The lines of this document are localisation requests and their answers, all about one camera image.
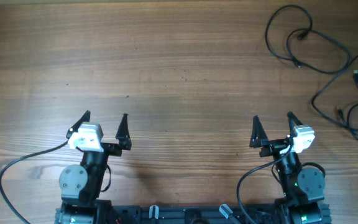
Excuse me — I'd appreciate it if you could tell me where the black camera cable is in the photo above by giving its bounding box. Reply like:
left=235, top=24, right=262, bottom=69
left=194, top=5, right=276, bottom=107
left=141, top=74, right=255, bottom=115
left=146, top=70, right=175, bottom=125
left=236, top=141, right=293, bottom=224
left=0, top=139, right=71, bottom=224

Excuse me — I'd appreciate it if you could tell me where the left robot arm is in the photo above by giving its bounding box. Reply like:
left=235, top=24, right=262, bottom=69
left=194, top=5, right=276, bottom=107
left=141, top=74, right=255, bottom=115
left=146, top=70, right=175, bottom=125
left=54, top=111, right=132, bottom=224

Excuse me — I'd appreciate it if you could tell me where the black right camera cable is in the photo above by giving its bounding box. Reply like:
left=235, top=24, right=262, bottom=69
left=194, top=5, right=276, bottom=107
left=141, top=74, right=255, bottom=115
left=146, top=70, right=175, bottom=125
left=236, top=141, right=293, bottom=224

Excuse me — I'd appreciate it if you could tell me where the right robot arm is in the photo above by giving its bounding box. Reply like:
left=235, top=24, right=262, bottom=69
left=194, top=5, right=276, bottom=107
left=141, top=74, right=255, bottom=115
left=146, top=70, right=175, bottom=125
left=249, top=112, right=332, bottom=223

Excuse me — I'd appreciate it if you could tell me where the black cable bundle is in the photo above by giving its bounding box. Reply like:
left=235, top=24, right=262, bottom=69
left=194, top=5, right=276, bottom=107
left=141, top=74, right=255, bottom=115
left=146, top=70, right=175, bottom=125
left=285, top=28, right=358, bottom=147

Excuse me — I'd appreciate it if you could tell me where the black left camera cable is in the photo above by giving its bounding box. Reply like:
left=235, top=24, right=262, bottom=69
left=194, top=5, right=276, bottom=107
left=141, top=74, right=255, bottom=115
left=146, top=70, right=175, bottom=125
left=0, top=139, right=71, bottom=224

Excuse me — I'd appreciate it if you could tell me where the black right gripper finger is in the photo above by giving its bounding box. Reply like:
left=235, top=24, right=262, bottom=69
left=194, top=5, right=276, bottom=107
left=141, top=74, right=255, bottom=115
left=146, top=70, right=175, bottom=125
left=287, top=111, right=303, bottom=133
left=249, top=115, right=269, bottom=148

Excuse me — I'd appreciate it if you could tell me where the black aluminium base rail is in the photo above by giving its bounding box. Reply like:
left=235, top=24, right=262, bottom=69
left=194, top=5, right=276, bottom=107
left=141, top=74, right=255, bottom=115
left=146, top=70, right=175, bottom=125
left=54, top=203, right=332, bottom=224

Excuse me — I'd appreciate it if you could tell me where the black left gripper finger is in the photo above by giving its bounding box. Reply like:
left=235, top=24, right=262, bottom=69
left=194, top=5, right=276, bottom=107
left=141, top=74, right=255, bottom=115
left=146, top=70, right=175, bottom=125
left=66, top=110, right=91, bottom=139
left=116, top=113, right=132, bottom=151

